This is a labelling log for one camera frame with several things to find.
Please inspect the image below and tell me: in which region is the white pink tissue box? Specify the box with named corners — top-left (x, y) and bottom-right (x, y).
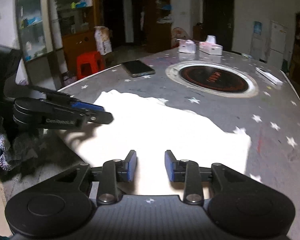
top-left (199, 35), bottom-right (222, 55)
top-left (177, 39), bottom-right (197, 54)

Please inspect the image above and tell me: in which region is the black smartphone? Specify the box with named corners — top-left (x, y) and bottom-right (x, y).
top-left (121, 60), bottom-right (156, 78)

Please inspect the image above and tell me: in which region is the brown wooden cabinet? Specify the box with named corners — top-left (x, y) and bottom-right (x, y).
top-left (51, 0), bottom-right (103, 67)

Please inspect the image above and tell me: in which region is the dark wooden bookshelf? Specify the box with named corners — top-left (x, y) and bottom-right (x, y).
top-left (154, 0), bottom-right (174, 50)

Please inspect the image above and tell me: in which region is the patterned bag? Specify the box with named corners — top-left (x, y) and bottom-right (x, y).
top-left (61, 70), bottom-right (77, 86)

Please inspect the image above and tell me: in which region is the white remote control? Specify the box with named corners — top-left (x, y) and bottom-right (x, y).
top-left (255, 67), bottom-right (283, 87)

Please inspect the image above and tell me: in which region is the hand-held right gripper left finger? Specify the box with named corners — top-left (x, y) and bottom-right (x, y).
top-left (55, 150), bottom-right (137, 204)

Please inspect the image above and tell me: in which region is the white refrigerator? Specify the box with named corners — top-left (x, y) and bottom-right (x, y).
top-left (267, 21), bottom-right (288, 69)

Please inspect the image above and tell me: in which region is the white orange sack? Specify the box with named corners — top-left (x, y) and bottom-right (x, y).
top-left (94, 26), bottom-right (113, 55)

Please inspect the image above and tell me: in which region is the person's left hand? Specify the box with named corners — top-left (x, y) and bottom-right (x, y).
top-left (0, 116), bottom-right (39, 172)

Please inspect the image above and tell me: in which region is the cream garment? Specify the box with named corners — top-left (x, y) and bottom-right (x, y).
top-left (57, 90), bottom-right (252, 197)

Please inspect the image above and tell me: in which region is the grey star-print tablecloth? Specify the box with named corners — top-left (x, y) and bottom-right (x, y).
top-left (0, 49), bottom-right (300, 230)

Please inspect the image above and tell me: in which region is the floral mesh food cover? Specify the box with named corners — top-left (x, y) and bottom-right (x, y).
top-left (171, 27), bottom-right (192, 48)

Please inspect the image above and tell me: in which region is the dark door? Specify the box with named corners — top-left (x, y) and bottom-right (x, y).
top-left (202, 0), bottom-right (235, 53)

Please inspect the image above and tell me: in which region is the glass display cabinet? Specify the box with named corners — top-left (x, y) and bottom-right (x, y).
top-left (15, 0), bottom-right (63, 64)

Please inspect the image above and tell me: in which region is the red plastic stool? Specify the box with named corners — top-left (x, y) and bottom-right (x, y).
top-left (76, 51), bottom-right (105, 80)

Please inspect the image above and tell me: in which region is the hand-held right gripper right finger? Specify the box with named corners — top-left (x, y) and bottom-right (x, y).
top-left (164, 150), bottom-right (248, 205)

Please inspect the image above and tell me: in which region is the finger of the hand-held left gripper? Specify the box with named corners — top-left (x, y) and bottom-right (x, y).
top-left (40, 99), bottom-right (114, 130)
top-left (31, 85), bottom-right (105, 112)

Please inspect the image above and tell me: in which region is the round built-in induction cooker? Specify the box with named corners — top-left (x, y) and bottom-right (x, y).
top-left (165, 60), bottom-right (258, 99)

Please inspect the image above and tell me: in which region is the blue wall poster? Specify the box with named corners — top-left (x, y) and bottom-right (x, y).
top-left (252, 21), bottom-right (263, 36)

